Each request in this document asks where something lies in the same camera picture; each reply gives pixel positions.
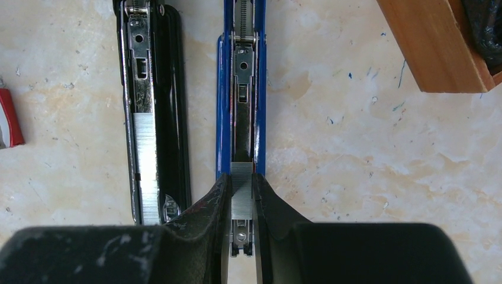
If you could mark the orange compartment tray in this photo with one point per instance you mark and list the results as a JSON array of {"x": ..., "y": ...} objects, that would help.
[{"x": 436, "y": 40}]

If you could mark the silver staple strip tray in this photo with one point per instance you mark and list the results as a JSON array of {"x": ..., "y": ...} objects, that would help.
[{"x": 11, "y": 134}]

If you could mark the silver staple strip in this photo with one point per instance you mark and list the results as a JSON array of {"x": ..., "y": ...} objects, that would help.
[
  {"x": 145, "y": 143},
  {"x": 241, "y": 200}
]

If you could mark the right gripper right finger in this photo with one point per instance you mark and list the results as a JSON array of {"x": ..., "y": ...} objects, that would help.
[{"x": 292, "y": 249}]

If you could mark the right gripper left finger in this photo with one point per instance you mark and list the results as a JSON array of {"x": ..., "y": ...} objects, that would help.
[{"x": 192, "y": 248}]

